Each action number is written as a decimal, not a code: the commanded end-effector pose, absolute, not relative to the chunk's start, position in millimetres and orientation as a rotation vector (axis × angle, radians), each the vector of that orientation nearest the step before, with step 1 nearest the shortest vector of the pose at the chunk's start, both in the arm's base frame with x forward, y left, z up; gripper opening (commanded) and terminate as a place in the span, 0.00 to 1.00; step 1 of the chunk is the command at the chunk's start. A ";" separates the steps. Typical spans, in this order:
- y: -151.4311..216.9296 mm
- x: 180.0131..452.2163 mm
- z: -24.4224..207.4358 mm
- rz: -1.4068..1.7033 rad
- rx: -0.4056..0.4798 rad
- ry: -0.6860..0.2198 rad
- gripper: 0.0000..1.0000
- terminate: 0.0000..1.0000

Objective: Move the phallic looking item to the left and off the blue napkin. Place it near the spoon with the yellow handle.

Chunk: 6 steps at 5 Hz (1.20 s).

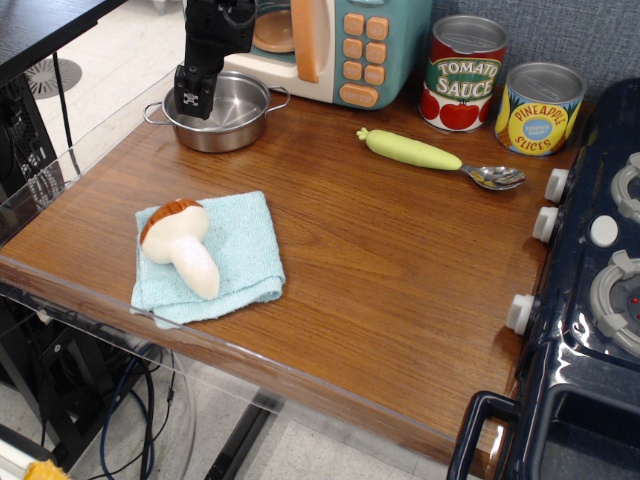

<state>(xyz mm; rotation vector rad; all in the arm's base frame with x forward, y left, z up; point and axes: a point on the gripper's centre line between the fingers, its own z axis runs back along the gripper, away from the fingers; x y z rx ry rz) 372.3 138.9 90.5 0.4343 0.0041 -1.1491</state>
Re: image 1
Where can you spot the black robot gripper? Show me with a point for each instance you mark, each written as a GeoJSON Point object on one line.
{"type": "Point", "coordinates": [214, 30]}

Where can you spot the plush mushroom toy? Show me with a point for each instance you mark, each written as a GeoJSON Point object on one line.
{"type": "Point", "coordinates": [174, 234]}

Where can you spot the small steel pot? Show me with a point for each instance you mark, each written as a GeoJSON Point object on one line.
{"type": "Point", "coordinates": [241, 104]}

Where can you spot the light blue folded cloth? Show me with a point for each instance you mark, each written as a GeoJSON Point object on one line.
{"type": "Point", "coordinates": [242, 242]}

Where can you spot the toy microwave oven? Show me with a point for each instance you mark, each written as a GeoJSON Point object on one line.
{"type": "Point", "coordinates": [356, 54]}

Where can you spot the black desk at left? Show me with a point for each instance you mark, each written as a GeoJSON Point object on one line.
{"type": "Point", "coordinates": [33, 30]}

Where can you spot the black computer tower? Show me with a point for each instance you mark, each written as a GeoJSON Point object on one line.
{"type": "Point", "coordinates": [27, 154]}

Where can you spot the clear acrylic table guard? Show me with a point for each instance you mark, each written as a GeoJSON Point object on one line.
{"type": "Point", "coordinates": [389, 318]}

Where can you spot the tomato sauce can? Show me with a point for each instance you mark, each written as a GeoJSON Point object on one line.
{"type": "Point", "coordinates": [463, 66]}

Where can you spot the pineapple slices can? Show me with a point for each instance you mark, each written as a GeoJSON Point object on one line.
{"type": "Point", "coordinates": [539, 107]}

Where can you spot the black table leg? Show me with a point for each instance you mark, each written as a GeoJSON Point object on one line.
{"type": "Point", "coordinates": [227, 464]}

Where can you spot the yellow fuzzy object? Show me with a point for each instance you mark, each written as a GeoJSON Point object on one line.
{"type": "Point", "coordinates": [44, 470]}

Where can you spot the dark blue toy stove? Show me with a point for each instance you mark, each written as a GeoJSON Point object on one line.
{"type": "Point", "coordinates": [576, 411]}

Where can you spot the spoon with green handle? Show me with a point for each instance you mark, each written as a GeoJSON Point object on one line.
{"type": "Point", "coordinates": [416, 153]}

